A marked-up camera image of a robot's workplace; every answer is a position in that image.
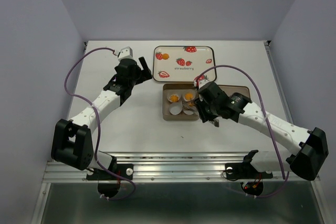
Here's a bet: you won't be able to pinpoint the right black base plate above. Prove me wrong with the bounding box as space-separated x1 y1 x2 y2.
222 163 273 197

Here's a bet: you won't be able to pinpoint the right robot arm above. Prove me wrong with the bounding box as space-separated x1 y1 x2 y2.
194 80 329 181

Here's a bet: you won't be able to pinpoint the metal serving tongs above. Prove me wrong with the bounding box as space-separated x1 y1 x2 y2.
182 101 219 127

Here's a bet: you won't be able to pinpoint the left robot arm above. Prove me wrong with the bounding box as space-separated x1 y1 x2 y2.
51 57 152 179

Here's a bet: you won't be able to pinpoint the orange cookie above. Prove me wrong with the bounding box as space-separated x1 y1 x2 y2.
184 92 194 101
162 54 170 60
168 94 180 103

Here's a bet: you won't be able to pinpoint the strawberry pattern tray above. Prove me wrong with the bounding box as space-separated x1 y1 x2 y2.
152 46 215 82

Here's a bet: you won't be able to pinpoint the gold tin lid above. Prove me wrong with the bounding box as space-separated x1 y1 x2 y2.
219 84 250 101

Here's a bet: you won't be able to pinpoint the aluminium rail frame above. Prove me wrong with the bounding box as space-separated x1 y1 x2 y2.
30 39 331 224

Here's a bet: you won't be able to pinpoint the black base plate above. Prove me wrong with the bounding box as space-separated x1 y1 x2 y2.
86 163 135 198
222 163 273 197

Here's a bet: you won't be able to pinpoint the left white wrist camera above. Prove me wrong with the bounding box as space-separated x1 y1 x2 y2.
118 47 133 61

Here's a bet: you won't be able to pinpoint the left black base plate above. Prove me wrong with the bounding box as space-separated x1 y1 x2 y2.
86 163 135 198

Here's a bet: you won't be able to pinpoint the gold square tin box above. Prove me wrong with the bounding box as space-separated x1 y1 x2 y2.
162 83 199 121

